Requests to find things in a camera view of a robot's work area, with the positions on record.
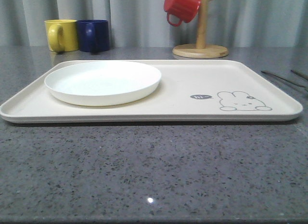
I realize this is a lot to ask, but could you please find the white round plate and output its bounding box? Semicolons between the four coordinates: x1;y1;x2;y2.
44;60;162;106

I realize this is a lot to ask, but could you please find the silver fork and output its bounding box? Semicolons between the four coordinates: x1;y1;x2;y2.
261;71;308;90

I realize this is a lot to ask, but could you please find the beige rabbit serving tray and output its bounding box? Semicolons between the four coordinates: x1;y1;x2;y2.
0;60;303;123

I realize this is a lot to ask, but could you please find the wooden mug tree stand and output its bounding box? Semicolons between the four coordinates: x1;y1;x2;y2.
172;0;229;59

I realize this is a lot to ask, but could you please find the dark blue mug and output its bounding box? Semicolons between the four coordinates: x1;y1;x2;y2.
77;20;110;53

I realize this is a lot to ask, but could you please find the red mug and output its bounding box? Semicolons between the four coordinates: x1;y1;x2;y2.
164;0;201;26

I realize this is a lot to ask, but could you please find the yellow mug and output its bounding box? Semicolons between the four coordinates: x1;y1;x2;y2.
44;19;78;53

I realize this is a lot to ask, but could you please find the grey curtain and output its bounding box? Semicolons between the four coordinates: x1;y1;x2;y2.
0;0;308;47

